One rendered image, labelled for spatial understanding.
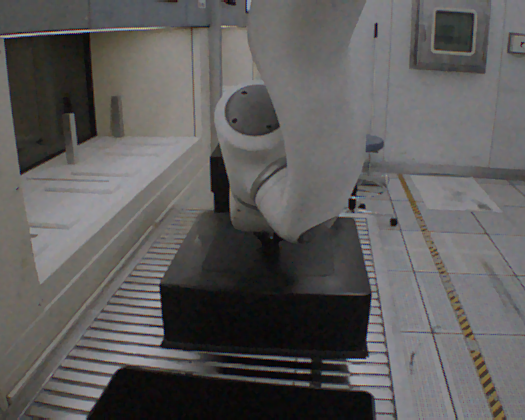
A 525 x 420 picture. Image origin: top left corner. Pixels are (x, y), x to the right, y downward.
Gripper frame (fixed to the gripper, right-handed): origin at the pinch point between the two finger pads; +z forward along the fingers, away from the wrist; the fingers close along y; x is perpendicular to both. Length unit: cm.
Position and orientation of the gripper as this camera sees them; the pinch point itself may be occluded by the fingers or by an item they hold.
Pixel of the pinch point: (270, 233)
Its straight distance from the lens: 76.1
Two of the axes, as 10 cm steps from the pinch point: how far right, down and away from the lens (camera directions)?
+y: -10.0, -0.3, 0.8
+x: -0.6, 9.1, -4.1
